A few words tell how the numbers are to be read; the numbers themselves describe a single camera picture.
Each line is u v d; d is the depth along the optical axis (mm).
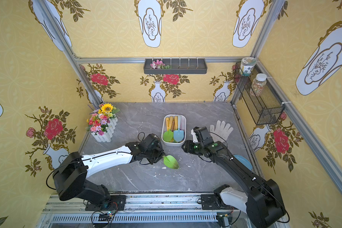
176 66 917
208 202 730
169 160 816
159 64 878
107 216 701
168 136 967
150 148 663
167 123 1020
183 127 1031
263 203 390
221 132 1027
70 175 430
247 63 838
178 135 959
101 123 881
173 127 1016
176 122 1013
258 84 719
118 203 733
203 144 624
